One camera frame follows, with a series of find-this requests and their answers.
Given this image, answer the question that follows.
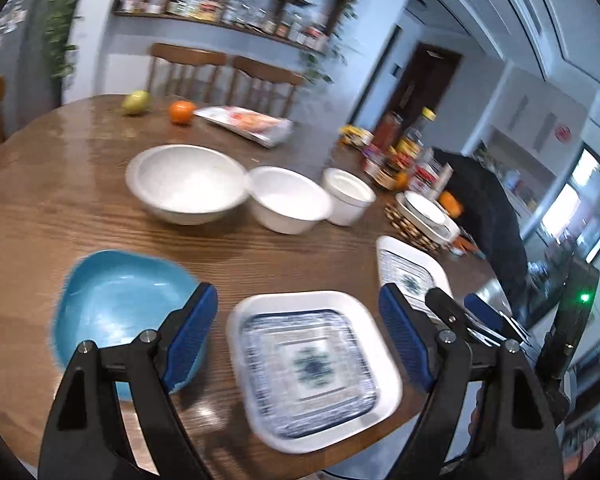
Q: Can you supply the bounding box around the small patterned white square plate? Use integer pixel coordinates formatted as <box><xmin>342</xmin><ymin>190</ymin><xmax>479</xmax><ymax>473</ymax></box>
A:
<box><xmin>376</xmin><ymin>235</ymin><xmax>452</xmax><ymax>322</ymax></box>

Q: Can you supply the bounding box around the large patterned white square plate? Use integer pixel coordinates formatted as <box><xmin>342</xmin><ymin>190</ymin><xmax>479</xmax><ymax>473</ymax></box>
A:
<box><xmin>226</xmin><ymin>290</ymin><xmax>402</xmax><ymax>454</ymax></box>

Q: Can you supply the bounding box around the small white bowl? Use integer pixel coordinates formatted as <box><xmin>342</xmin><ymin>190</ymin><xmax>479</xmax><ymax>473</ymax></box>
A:
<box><xmin>323</xmin><ymin>168</ymin><xmax>376</xmax><ymax>226</ymax></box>

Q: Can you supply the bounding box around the medium white bowl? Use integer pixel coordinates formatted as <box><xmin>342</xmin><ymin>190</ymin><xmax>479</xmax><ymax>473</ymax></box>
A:
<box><xmin>246</xmin><ymin>166</ymin><xmax>332</xmax><ymax>235</ymax></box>

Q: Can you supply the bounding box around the large white bowl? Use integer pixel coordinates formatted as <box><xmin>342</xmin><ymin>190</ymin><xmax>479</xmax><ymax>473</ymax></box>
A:
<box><xmin>125</xmin><ymin>144</ymin><xmax>248</xmax><ymax>226</ymax></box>

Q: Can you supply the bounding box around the white dish on trivet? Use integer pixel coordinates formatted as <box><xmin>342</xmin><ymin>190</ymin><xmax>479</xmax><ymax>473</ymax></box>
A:
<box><xmin>396</xmin><ymin>191</ymin><xmax>460</xmax><ymax>245</ymax></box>

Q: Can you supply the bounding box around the orange fruit by dish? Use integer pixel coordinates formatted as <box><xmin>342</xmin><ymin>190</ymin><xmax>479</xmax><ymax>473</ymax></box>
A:
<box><xmin>438</xmin><ymin>191</ymin><xmax>464</xmax><ymax>219</ymax></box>

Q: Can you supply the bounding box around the wooden bead trivet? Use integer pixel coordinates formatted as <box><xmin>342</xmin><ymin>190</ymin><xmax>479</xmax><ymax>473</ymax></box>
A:
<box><xmin>385</xmin><ymin>204</ymin><xmax>442</xmax><ymax>255</ymax></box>

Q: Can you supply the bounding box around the red-labelled jar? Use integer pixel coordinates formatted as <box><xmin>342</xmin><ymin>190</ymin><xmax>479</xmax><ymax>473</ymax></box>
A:
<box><xmin>408</xmin><ymin>160</ymin><xmax>441</xmax><ymax>195</ymax></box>

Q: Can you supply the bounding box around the blue square plate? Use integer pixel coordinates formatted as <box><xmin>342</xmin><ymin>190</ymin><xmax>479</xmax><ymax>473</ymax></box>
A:
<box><xmin>50</xmin><ymin>249</ymin><xmax>202</xmax><ymax>403</ymax></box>

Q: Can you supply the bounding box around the brown sauce jar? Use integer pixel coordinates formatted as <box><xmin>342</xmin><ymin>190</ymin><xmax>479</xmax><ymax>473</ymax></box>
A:
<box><xmin>375</xmin><ymin>157</ymin><xmax>403</xmax><ymax>191</ymax></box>

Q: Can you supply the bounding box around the yellow-capped oil bottle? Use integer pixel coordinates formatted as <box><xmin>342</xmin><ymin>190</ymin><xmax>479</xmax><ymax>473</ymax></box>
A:
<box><xmin>396</xmin><ymin>107</ymin><xmax>436</xmax><ymax>167</ymax></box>

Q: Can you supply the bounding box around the yellow snack packet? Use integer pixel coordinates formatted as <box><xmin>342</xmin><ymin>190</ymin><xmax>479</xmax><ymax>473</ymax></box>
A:
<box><xmin>339</xmin><ymin>125</ymin><xmax>373</xmax><ymax>151</ymax></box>

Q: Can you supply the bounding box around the white snack package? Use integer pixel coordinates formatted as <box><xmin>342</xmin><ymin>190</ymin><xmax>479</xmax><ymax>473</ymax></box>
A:
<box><xmin>194</xmin><ymin>106</ymin><xmax>292</xmax><ymax>148</ymax></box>

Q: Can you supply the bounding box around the right wooden chair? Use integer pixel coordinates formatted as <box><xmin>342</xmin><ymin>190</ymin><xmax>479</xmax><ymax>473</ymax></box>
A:
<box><xmin>225</xmin><ymin>56</ymin><xmax>304</xmax><ymax>118</ymax></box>

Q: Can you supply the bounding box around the orange tangerine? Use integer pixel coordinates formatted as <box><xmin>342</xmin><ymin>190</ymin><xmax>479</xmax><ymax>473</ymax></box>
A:
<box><xmin>169</xmin><ymin>101</ymin><xmax>197</xmax><ymax>126</ymax></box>

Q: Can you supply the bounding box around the green pear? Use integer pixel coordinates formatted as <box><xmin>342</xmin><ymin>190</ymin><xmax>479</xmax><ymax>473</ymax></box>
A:
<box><xmin>121</xmin><ymin>90</ymin><xmax>151</xmax><ymax>116</ymax></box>

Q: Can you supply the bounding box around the left wooden chair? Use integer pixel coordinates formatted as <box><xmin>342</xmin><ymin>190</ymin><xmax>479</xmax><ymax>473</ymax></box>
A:
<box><xmin>146</xmin><ymin>42</ymin><xmax>228</xmax><ymax>104</ymax></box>

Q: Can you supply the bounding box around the hanging green vine plant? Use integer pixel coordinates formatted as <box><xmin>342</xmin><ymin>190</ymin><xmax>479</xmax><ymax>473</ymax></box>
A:
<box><xmin>43</xmin><ymin>0</ymin><xmax>79</xmax><ymax>82</ymax></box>

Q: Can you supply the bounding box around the grey refrigerator with photos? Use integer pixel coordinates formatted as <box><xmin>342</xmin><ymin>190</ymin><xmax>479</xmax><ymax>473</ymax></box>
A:
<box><xmin>0</xmin><ymin>0</ymin><xmax>59</xmax><ymax>122</ymax></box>

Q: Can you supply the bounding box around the black camera device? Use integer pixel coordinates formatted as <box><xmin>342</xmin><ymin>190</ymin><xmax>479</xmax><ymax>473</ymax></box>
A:
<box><xmin>534</xmin><ymin>256</ymin><xmax>600</xmax><ymax>389</ymax></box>

